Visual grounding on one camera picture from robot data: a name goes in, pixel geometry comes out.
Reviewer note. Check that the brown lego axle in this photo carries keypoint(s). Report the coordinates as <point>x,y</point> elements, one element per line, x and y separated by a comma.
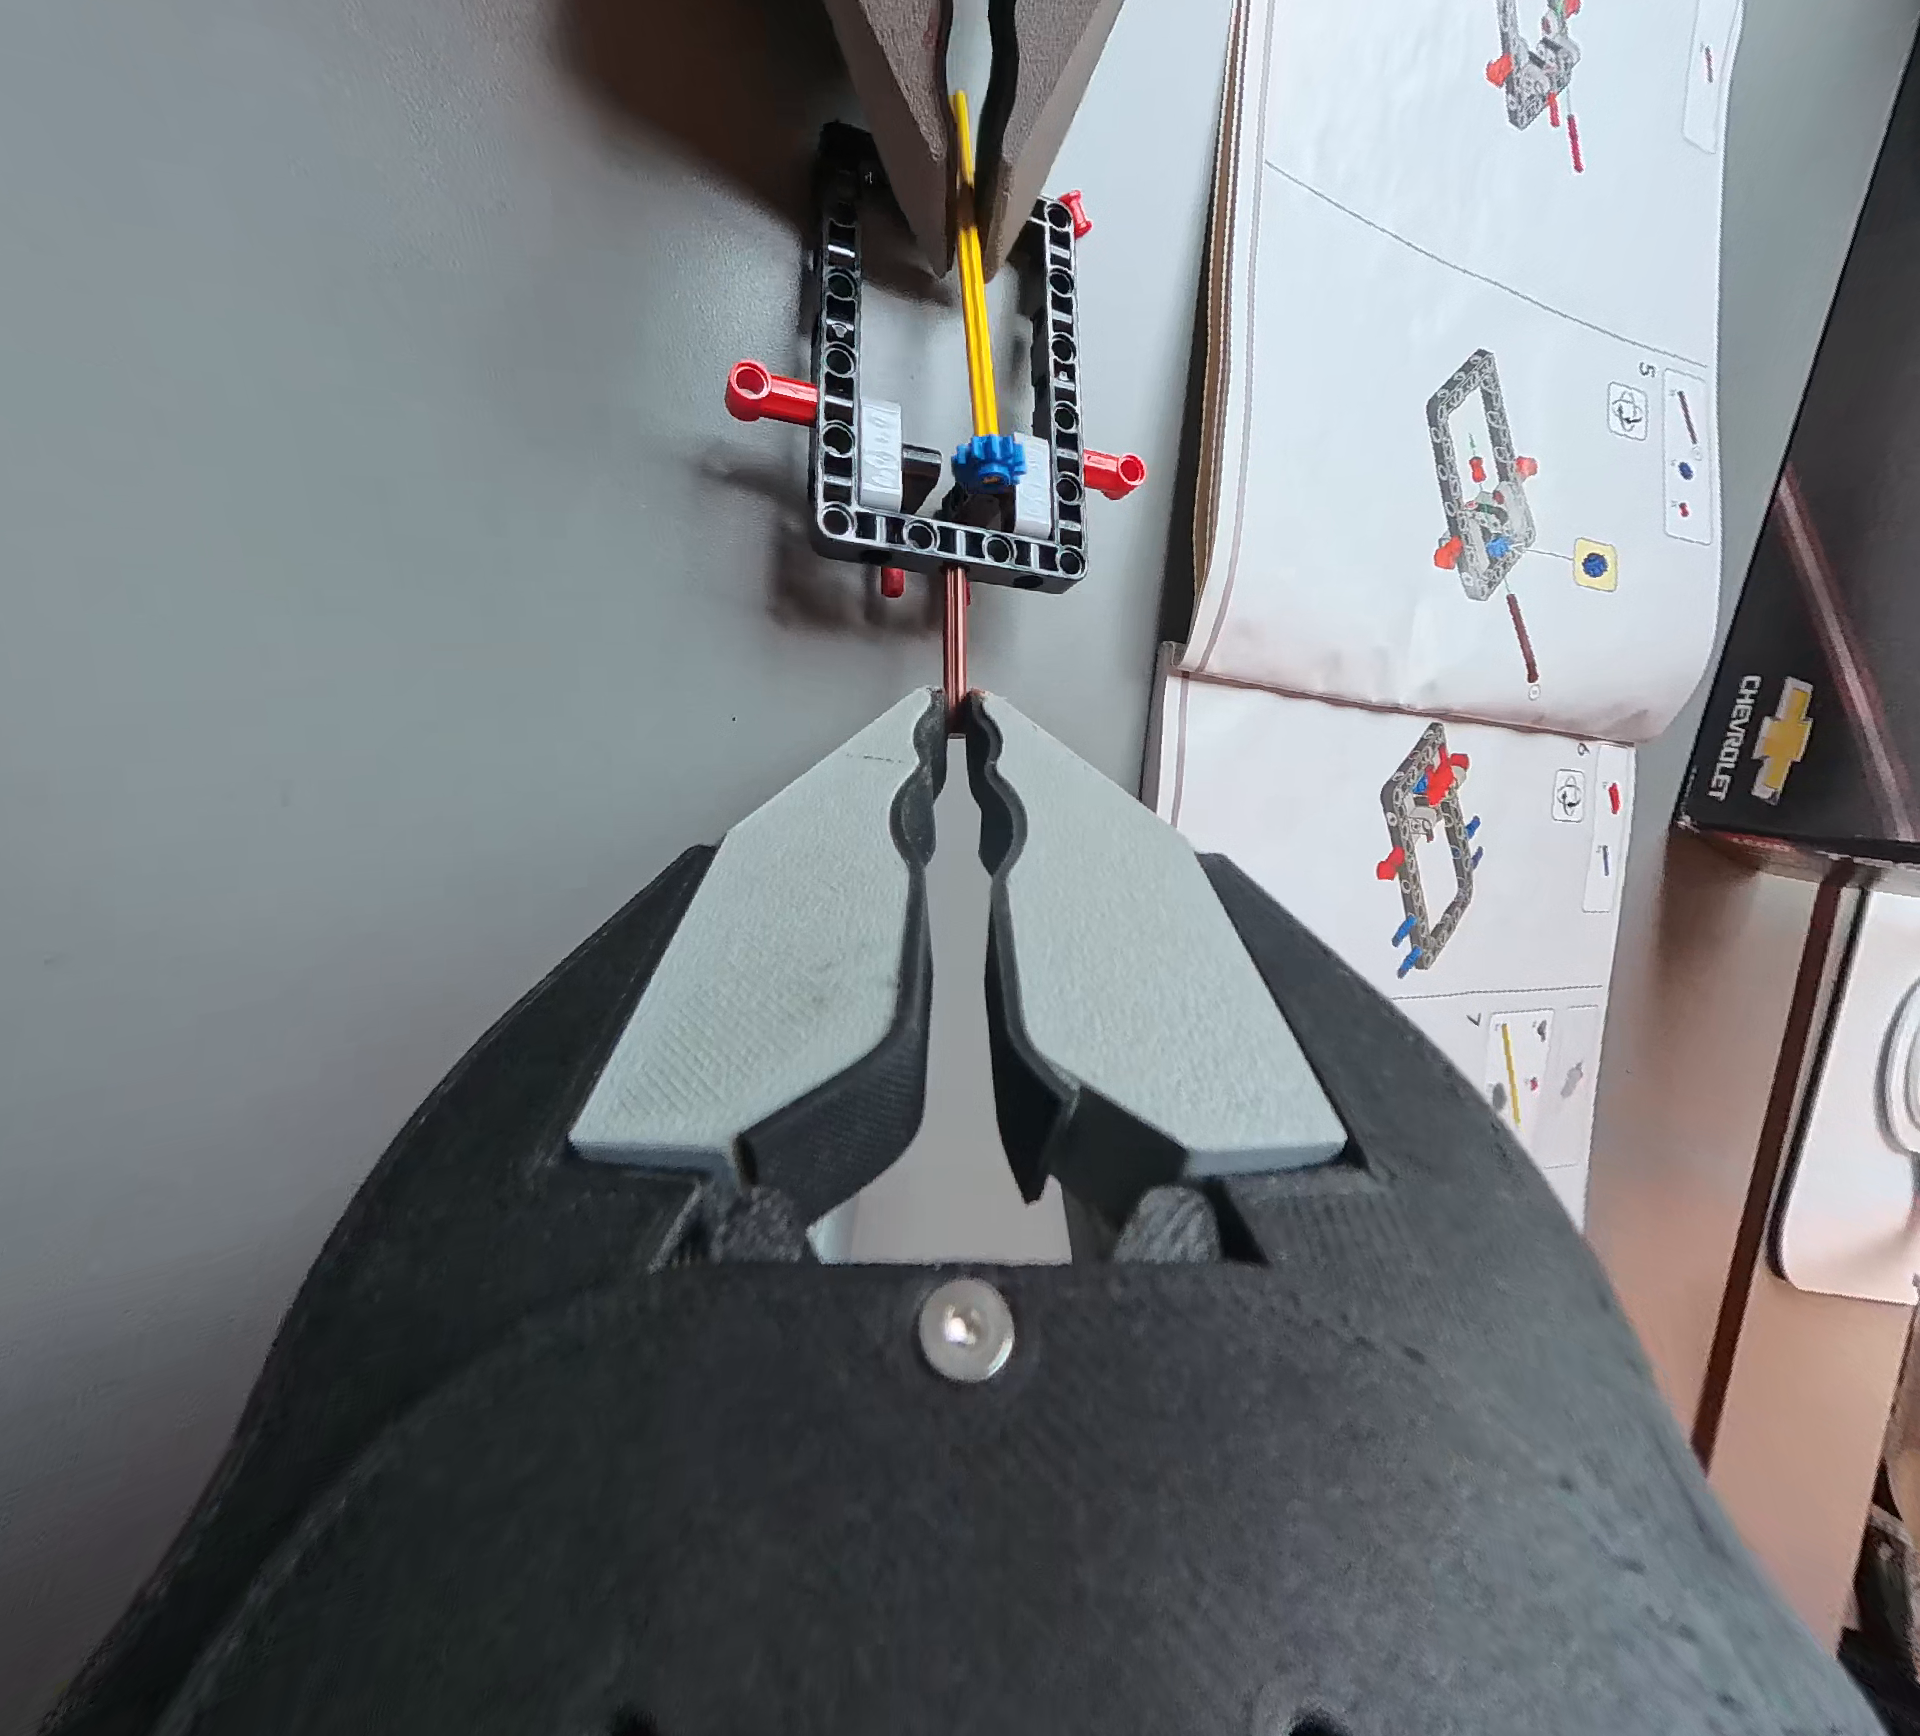
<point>956,640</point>

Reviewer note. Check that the yellow lego axle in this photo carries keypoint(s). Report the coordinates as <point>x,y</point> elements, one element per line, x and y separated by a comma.
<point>979,310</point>

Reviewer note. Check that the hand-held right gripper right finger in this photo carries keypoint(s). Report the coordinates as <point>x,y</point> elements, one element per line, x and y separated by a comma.
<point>1171,1000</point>

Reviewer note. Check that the white plastic holder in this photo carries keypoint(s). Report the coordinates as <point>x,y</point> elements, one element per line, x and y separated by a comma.
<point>1860,1166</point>

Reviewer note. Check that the lego instruction booklet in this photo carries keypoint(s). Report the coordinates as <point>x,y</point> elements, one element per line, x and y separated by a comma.
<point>1424,267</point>

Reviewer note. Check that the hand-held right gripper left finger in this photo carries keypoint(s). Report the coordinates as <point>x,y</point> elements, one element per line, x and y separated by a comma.
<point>750,987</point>

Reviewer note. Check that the lego set box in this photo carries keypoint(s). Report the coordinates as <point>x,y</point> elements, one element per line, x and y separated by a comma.
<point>1844,656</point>

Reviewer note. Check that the black lego frame assembly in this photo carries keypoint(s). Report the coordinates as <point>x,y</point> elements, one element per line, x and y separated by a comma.
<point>961,550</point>

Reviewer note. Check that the blue lego gear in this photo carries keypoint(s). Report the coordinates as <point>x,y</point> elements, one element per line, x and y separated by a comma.
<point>987,459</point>

